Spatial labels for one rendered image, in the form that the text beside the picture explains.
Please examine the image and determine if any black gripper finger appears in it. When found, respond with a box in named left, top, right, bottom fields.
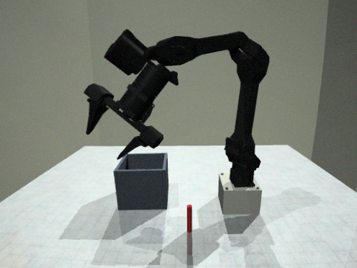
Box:
left=117, top=136, right=148, bottom=160
left=86, top=98, right=109, bottom=135

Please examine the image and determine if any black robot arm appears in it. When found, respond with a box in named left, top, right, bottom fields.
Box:
left=104, top=29, right=269, bottom=187

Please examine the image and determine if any red peg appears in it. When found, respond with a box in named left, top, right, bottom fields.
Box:
left=187, top=205, right=192, bottom=233

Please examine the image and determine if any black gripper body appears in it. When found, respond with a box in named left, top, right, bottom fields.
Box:
left=84, top=81, right=163, bottom=149

